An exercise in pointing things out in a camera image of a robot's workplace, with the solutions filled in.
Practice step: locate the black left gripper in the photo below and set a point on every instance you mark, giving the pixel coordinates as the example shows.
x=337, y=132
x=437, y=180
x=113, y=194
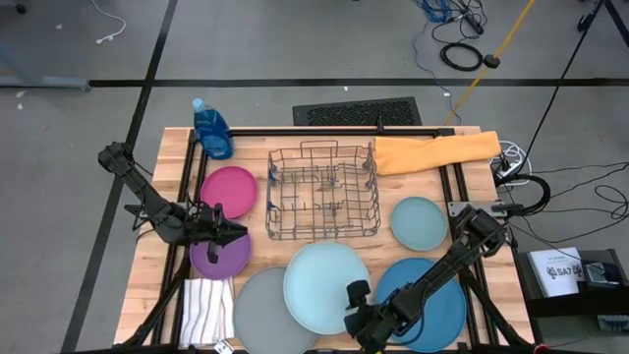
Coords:
x=209, y=228

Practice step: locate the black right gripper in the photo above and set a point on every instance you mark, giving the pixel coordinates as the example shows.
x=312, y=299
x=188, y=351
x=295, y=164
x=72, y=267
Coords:
x=366, y=324

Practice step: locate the purple plate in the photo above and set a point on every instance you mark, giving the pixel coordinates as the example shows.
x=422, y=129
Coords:
x=231, y=260

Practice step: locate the large light blue plate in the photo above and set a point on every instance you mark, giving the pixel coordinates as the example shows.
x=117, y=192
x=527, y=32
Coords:
x=319, y=287

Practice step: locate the pink plate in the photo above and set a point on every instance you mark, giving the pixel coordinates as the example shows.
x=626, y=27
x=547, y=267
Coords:
x=231, y=189

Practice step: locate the large dark blue plate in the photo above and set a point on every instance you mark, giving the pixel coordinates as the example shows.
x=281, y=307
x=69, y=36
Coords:
x=442, y=314

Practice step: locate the large gray plate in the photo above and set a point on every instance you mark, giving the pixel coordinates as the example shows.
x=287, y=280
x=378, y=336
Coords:
x=260, y=314

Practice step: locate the small teal plate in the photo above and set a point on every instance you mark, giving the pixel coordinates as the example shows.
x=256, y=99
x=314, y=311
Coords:
x=417, y=223

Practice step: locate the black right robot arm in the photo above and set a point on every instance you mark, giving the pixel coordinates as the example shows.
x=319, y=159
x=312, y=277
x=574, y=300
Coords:
x=442, y=268

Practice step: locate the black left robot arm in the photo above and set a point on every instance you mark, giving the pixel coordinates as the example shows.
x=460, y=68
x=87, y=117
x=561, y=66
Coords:
x=147, y=196

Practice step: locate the white striped dish towel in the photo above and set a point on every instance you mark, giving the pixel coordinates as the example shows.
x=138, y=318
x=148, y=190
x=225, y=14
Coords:
x=206, y=312

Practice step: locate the blue dish soap bottle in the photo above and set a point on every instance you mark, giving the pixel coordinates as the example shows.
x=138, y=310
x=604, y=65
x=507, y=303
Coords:
x=212, y=133

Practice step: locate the black vent grille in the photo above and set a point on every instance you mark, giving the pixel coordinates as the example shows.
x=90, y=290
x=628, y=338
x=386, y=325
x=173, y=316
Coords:
x=359, y=113

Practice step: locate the white power strip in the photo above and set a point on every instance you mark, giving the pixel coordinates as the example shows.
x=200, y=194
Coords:
x=508, y=172

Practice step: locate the white printed booklet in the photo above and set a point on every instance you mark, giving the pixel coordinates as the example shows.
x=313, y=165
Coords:
x=555, y=273

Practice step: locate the black side cart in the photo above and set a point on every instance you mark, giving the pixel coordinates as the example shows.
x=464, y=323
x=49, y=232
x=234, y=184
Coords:
x=565, y=310

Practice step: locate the gray metal table foot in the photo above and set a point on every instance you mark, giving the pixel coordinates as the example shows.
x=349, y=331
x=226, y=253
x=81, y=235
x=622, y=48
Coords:
x=49, y=82

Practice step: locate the black electronic device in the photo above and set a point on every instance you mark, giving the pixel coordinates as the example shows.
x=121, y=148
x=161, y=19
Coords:
x=602, y=275

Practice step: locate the black power strip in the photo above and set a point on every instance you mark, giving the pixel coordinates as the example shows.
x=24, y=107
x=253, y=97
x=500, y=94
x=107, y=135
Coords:
x=474, y=23

